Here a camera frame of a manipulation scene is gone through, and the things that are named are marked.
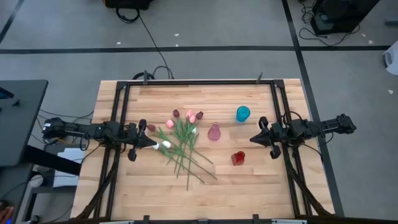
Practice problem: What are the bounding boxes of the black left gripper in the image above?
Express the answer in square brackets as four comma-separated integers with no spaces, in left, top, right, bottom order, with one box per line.
[124,119,158,162]

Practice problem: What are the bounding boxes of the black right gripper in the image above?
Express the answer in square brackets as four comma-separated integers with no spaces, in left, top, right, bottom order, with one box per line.
[249,116,284,160]

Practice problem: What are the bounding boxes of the pink artificial tulip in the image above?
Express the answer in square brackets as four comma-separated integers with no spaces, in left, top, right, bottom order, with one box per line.
[165,119,215,165]
[180,115,197,170]
[175,109,195,179]

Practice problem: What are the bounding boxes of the red glass vase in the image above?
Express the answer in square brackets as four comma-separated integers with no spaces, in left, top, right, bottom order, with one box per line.
[231,151,246,166]

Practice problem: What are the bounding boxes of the teal glass vase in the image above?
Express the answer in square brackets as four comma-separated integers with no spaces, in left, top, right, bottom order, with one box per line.
[236,105,251,123]

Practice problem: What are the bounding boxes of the pink glass vase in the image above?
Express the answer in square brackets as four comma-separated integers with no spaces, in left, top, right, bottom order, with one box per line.
[207,122,222,141]

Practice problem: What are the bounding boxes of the white box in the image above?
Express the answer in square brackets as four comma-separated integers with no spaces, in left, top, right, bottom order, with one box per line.
[52,147,86,188]

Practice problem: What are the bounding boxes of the black desk foot beam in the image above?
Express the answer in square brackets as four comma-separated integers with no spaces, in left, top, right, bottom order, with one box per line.
[24,145,82,175]

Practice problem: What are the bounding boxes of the round white object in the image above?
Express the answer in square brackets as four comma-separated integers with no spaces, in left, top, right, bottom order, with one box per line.
[28,174,44,188]

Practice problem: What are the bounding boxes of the black desk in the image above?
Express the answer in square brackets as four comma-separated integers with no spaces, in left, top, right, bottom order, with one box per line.
[0,80,49,167]

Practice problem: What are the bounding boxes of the black equipment box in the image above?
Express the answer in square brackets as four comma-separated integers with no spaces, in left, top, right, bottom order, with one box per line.
[104,0,153,9]

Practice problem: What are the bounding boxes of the dark grey side table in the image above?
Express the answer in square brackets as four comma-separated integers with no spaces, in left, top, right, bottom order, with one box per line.
[0,164,34,224]

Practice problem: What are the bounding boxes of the large black equipment case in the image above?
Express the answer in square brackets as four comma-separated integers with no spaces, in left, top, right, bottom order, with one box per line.
[310,0,381,35]

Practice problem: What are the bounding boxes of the dark device with blue edge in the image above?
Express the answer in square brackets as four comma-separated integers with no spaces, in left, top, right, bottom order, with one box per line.
[0,86,15,100]

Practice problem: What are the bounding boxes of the white plastic object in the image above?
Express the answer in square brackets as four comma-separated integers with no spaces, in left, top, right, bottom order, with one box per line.
[383,40,398,76]

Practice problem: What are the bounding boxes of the person's hand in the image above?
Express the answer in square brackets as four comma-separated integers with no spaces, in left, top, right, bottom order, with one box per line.
[0,206,15,224]

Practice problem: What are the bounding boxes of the looped black cable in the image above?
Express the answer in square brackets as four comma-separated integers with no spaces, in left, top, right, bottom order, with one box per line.
[132,65,175,81]

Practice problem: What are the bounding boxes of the black aluminium table frame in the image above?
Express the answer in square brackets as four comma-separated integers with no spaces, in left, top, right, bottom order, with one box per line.
[74,78,335,220]

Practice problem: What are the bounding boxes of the long black floor cable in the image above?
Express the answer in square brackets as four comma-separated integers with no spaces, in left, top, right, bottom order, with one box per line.
[138,14,174,79]

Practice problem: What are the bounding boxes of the tangled black cables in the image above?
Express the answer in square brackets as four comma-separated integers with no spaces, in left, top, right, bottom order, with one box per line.
[298,0,361,47]

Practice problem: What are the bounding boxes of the coiled black cable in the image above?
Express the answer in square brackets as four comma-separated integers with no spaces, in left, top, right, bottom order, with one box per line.
[115,7,141,24]

